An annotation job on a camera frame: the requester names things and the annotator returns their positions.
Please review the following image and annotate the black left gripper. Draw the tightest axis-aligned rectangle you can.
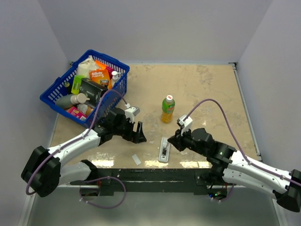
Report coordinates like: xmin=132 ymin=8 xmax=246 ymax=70
xmin=112 ymin=117 xmax=146 ymax=143

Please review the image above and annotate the lime green box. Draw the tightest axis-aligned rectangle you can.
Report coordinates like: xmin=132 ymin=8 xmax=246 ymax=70
xmin=71 ymin=75 xmax=86 ymax=95

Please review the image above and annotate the grey bottle beige cap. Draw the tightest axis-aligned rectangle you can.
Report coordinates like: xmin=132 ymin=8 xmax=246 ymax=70
xmin=55 ymin=93 xmax=90 ymax=109

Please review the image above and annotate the amber bottle white label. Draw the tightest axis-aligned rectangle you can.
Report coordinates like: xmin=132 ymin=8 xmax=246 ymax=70
xmin=77 ymin=104 xmax=94 ymax=117

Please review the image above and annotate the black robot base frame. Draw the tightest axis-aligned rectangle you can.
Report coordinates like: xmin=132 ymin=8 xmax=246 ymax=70
xmin=71 ymin=160 xmax=232 ymax=199

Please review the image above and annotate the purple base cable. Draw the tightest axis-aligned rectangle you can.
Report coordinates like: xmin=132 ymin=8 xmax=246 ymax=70
xmin=79 ymin=176 xmax=128 ymax=210
xmin=210 ymin=183 xmax=238 ymax=203

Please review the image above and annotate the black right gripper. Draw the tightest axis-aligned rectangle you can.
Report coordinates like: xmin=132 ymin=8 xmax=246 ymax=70
xmin=168 ymin=126 xmax=208 ymax=157

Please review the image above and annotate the pink product box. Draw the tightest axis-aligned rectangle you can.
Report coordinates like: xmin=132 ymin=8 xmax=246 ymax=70
xmin=66 ymin=106 xmax=86 ymax=121

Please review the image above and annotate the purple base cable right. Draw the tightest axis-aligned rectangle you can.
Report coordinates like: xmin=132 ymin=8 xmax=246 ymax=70
xmin=210 ymin=183 xmax=238 ymax=203

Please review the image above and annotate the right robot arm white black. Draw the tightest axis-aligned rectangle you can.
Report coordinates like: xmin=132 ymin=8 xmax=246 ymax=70
xmin=168 ymin=128 xmax=301 ymax=212

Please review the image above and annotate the blue plastic basket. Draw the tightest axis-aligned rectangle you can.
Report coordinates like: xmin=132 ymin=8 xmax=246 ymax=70
xmin=40 ymin=49 xmax=130 ymax=128

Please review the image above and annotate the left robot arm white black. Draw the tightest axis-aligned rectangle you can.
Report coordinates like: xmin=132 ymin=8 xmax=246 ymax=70
xmin=21 ymin=107 xmax=147 ymax=197

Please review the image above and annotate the white battery compartment cover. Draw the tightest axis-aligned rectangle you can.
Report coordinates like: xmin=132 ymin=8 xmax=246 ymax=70
xmin=132 ymin=154 xmax=141 ymax=166

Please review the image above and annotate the aluminium table edge rail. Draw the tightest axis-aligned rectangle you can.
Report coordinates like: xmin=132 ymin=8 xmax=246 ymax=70
xmin=228 ymin=62 xmax=262 ymax=162

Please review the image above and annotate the white remote control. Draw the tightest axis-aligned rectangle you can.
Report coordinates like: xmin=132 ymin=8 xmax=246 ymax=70
xmin=158 ymin=137 xmax=170 ymax=163

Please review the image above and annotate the orange juice bottle green label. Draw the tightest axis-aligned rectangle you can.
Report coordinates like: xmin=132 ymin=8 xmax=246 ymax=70
xmin=161 ymin=95 xmax=175 ymax=124

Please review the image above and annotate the beige cloth bag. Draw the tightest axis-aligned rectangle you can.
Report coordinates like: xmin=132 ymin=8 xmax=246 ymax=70
xmin=77 ymin=55 xmax=99 ymax=79

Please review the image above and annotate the orange razor blade package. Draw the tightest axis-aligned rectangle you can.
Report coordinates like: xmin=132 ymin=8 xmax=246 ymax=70
xmin=89 ymin=69 xmax=112 ymax=89

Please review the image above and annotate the black product box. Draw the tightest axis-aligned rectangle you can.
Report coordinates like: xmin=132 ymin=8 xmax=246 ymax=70
xmin=79 ymin=78 xmax=108 ymax=107

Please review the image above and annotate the white pump bottle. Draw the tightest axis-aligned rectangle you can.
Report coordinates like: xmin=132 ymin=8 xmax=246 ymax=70
xmin=111 ymin=71 xmax=121 ymax=87

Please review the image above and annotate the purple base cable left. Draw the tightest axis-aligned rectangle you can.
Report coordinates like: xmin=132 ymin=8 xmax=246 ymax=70
xmin=79 ymin=176 xmax=128 ymax=210

